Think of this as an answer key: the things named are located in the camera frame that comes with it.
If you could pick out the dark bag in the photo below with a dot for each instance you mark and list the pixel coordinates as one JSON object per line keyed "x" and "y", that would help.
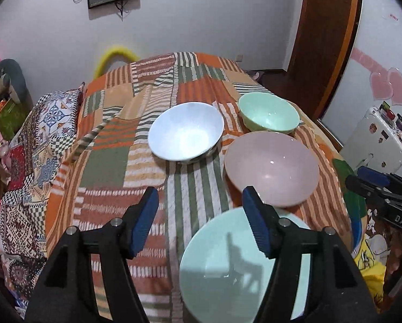
{"x": 255, "y": 75}

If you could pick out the green cardboard box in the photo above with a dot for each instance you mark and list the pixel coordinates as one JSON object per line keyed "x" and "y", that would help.
{"x": 9, "y": 117}

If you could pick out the white pink-heart sliding door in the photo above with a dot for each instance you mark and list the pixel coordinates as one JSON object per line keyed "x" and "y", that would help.
{"x": 383, "y": 57}

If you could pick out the grey plush toy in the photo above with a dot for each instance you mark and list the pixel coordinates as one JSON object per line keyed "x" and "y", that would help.
{"x": 9, "y": 77}

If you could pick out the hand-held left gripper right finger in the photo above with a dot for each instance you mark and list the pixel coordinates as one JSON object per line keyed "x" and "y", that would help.
{"x": 258, "y": 222}

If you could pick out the pink plush toy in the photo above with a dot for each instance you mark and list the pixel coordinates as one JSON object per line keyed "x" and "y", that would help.
{"x": 1, "y": 146}

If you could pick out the white bowl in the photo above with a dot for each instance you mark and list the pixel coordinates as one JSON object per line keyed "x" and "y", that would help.
{"x": 184, "y": 134}

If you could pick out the white suitcase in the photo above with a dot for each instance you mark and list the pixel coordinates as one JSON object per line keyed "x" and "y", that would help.
{"x": 372, "y": 141}

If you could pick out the green bowl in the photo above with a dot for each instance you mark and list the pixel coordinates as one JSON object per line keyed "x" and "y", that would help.
{"x": 268, "y": 114}

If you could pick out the striped patchwork blanket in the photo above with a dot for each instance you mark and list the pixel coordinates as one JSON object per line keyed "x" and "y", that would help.
{"x": 120, "y": 161}

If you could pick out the pink bowl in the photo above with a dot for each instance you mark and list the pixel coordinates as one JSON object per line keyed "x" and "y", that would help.
{"x": 275, "y": 165}

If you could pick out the brown wooden door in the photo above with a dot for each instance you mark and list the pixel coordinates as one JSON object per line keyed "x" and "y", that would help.
{"x": 322, "y": 33}

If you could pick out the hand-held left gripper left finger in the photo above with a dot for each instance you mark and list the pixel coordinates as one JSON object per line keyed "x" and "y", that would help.
{"x": 143, "y": 222}

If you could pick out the red white sticker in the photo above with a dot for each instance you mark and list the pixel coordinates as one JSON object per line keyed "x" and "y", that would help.
{"x": 394, "y": 17}

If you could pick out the light green plate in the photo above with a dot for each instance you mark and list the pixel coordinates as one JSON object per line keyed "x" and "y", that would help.
{"x": 218, "y": 269}

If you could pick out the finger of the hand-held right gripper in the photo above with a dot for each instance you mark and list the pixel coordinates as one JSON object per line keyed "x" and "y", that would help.
{"x": 372, "y": 175}
{"x": 359, "y": 185}

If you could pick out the blue patterned quilt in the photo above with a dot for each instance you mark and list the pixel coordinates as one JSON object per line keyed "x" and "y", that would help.
{"x": 36, "y": 161}

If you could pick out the white wall socket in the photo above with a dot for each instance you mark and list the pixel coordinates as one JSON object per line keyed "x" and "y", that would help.
{"x": 239, "y": 57}

